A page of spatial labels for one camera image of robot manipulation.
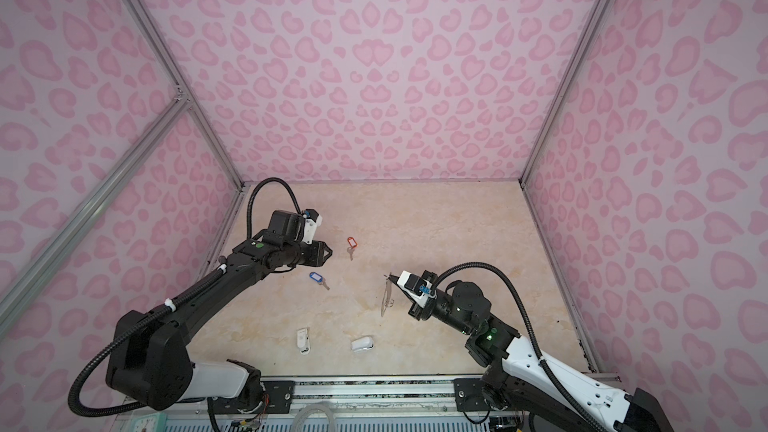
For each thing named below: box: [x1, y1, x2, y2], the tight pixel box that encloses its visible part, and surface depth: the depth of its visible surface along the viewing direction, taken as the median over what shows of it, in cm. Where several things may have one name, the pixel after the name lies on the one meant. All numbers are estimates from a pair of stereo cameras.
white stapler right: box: [351, 336, 374, 353], surface depth 82 cm
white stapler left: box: [297, 328, 311, 355], surface depth 82 cm
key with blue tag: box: [309, 272, 331, 291], surface depth 97 cm
